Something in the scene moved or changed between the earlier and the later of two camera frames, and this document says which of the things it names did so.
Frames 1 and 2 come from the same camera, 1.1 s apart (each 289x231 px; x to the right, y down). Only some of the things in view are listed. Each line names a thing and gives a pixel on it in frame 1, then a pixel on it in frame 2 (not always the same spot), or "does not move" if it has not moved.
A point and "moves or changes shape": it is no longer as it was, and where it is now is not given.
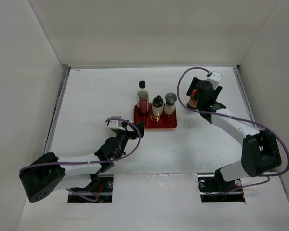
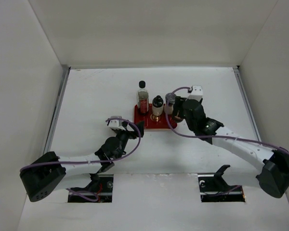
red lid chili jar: [192, 103] moves or changes shape
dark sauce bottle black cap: [142, 98] does not move
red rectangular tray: [166, 121] does not move
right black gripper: [193, 85] to [178, 104]
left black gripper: [131, 135] does not move
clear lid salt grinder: [169, 108] does not move
